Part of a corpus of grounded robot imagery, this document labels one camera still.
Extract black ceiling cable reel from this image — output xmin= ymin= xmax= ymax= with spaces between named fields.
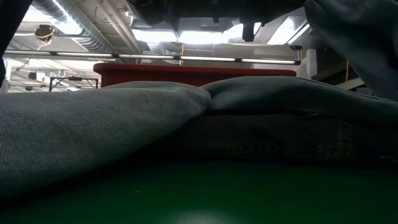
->
xmin=33 ymin=24 xmax=57 ymax=42

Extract light blue denim garment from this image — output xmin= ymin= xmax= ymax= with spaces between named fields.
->
xmin=0 ymin=0 xmax=398 ymax=200

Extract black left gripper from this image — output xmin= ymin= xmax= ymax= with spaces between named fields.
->
xmin=174 ymin=0 xmax=306 ymax=43

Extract black background rack frame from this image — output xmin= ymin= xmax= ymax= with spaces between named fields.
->
xmin=49 ymin=76 xmax=100 ymax=93

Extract red plastic laundry basket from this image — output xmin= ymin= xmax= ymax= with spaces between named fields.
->
xmin=93 ymin=63 xmax=297 ymax=88

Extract long ceiling light bar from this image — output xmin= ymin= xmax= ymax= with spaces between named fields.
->
xmin=2 ymin=49 xmax=302 ymax=65

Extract dark blue jeans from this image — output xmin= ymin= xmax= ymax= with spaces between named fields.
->
xmin=149 ymin=112 xmax=398 ymax=167

